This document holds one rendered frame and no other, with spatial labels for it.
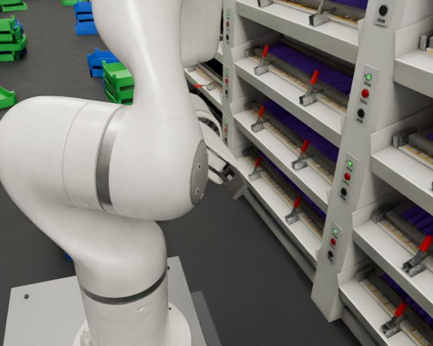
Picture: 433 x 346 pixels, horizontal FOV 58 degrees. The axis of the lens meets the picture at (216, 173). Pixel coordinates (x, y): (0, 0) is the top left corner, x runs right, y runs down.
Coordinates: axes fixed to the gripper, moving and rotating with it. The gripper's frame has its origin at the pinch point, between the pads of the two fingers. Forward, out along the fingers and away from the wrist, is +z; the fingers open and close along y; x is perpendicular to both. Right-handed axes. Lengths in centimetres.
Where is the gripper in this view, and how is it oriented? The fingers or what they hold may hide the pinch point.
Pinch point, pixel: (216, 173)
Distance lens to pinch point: 56.7
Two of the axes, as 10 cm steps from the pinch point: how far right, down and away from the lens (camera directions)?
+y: -7.3, -5.4, -4.2
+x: 6.5, -7.3, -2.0
